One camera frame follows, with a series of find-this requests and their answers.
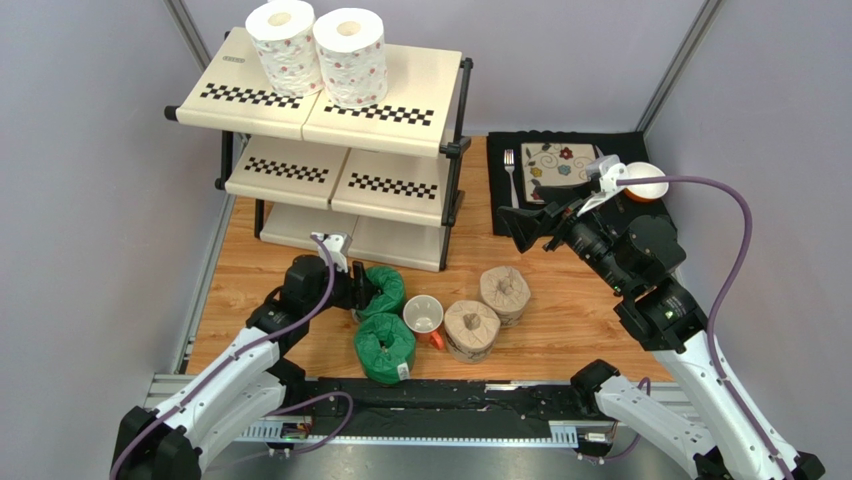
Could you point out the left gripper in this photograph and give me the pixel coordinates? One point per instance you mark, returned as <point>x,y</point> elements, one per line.
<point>358,292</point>

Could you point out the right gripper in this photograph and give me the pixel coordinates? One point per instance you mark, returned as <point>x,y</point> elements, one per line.
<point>555,226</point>

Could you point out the green roll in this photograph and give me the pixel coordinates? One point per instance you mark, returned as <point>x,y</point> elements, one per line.
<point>391,293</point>
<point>385,348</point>

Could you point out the floral white paper towel roll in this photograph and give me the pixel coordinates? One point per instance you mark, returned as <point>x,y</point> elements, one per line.
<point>351,50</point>

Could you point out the plain white paper towel roll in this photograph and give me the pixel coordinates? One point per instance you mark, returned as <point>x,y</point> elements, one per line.
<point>282,35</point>

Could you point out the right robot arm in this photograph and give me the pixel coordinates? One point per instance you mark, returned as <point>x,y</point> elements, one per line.
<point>634,249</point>

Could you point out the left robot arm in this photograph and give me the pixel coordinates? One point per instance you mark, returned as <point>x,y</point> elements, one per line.
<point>182,435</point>

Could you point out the cream three-tier shelf rack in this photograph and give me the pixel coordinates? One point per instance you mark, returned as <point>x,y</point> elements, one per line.
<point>386,174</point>

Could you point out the floral square plate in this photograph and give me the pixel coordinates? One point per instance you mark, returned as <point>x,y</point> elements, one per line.
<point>554,164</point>

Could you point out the green wrapped roll front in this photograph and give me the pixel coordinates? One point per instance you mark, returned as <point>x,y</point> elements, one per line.
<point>385,348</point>

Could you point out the silver fork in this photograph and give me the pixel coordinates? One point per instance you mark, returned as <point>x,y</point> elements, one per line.
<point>510,167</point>

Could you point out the black placemat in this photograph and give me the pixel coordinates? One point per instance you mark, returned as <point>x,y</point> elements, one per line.
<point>630,147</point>

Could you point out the orange white mug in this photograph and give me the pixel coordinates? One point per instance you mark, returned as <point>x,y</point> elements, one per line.
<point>423,315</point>

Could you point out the brown wrapped roll rear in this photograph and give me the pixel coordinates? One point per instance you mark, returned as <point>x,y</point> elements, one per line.
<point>506,292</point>

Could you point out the brown wrapped roll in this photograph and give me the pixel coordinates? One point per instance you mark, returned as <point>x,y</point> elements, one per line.
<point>506,292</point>
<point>471,330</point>

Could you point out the brown wrapped roll front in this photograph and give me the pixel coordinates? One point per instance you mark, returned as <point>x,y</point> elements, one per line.
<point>471,330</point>

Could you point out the orange white bowl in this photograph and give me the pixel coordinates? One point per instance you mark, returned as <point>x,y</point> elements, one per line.
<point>646,192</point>

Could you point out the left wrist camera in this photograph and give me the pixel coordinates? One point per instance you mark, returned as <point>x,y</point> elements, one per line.
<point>333,249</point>

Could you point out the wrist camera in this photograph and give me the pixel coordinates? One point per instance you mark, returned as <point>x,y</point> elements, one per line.
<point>607,170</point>
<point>333,249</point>

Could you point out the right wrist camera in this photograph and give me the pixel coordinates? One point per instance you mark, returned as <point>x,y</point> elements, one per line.
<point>607,170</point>

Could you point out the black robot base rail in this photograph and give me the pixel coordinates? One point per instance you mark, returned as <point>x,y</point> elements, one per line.
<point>456,409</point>

